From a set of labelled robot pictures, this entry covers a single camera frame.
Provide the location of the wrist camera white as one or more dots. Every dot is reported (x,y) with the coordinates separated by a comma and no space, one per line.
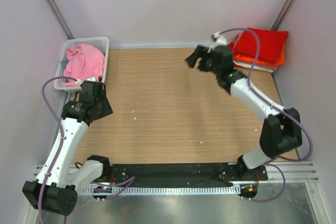
(79,82)
(219,40)

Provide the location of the right corner aluminium post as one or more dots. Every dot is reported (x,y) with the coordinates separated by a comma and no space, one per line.
(288,1)

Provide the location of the aluminium rail frame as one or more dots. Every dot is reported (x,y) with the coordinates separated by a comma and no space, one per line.
(294,173)

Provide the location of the red folded t shirt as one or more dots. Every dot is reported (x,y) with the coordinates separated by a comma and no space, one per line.
(232,45)

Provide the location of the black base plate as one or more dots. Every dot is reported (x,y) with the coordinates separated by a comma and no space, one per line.
(201,175)

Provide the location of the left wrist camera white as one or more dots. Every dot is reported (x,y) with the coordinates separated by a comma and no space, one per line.
(79,82)

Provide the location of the white slotted cable duct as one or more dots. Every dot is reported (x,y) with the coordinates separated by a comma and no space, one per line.
(137,191)

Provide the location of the left corner aluminium post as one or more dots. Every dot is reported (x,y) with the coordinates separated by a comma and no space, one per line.
(58,15)

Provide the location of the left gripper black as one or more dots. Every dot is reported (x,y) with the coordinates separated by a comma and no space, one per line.
(107,109)

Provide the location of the corner aluminium post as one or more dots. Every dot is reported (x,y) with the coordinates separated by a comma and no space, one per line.
(58,15)
(288,1)

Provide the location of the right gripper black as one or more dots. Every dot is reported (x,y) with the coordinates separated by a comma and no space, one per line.
(193,60)

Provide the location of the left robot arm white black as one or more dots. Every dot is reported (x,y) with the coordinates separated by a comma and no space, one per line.
(54,189)

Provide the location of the white plastic basket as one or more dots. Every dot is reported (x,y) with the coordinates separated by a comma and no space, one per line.
(68,83)

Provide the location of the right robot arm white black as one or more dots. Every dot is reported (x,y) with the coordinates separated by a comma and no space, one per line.
(280,131)

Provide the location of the orange folded t shirt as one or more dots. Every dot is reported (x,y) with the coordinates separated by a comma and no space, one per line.
(279,61)

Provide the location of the pink folded t shirt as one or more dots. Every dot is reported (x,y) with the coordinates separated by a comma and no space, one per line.
(275,68)

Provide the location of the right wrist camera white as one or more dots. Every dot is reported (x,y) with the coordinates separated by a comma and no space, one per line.
(219,40)

